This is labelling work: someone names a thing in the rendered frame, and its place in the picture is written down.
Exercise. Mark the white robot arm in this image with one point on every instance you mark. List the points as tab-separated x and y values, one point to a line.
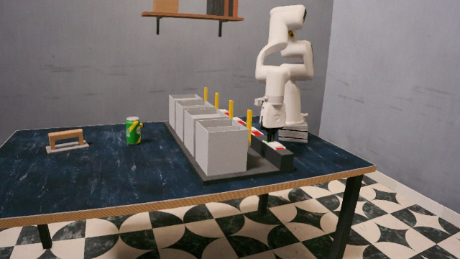
282	37

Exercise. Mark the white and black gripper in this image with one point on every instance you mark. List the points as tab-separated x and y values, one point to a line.
272	119

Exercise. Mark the green drink can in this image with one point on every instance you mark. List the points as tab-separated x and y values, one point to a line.
133	135

